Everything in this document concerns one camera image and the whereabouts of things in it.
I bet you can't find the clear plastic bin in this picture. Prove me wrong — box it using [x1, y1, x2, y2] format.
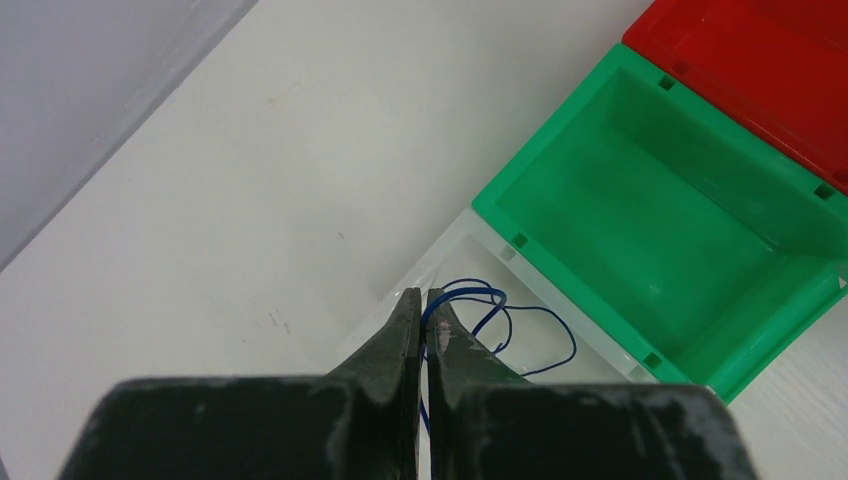
[337, 209, 656, 383]

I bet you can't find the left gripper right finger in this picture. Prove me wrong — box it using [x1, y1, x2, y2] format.
[425, 289, 757, 479]

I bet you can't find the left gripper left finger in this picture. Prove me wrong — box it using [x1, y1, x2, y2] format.
[60, 288, 422, 479]

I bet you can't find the red plastic bin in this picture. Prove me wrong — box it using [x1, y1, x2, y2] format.
[622, 0, 847, 192]

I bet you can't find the green plastic bin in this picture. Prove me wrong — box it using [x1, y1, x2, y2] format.
[472, 44, 847, 401]

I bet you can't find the blue wire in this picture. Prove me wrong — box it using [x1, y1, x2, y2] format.
[418, 278, 578, 439]

